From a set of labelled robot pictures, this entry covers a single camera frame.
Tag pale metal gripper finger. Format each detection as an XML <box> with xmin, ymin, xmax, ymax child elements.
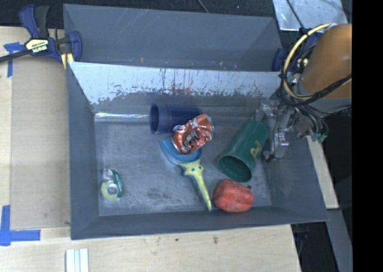
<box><xmin>271</xmin><ymin>132</ymin><xmax>290</xmax><ymax>161</ymax></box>

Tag green plastic cup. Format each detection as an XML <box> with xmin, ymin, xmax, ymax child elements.
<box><xmin>217</xmin><ymin>118</ymin><xmax>269</xmax><ymax>184</ymax></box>

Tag red toy bell pepper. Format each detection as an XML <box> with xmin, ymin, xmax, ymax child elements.
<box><xmin>212</xmin><ymin>178</ymin><xmax>256</xmax><ymax>213</ymax></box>

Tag crushed orange soda can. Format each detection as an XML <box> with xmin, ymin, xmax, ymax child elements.
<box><xmin>171</xmin><ymin>114</ymin><xmax>215</xmax><ymax>155</ymax></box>

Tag dark blue cup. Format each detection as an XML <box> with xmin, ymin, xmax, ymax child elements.
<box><xmin>148</xmin><ymin>102</ymin><xmax>203</xmax><ymax>135</ymax></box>

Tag grey metal bin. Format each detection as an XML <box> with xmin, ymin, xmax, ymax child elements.
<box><xmin>62</xmin><ymin>3</ymin><xmax>330</xmax><ymax>241</ymax></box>

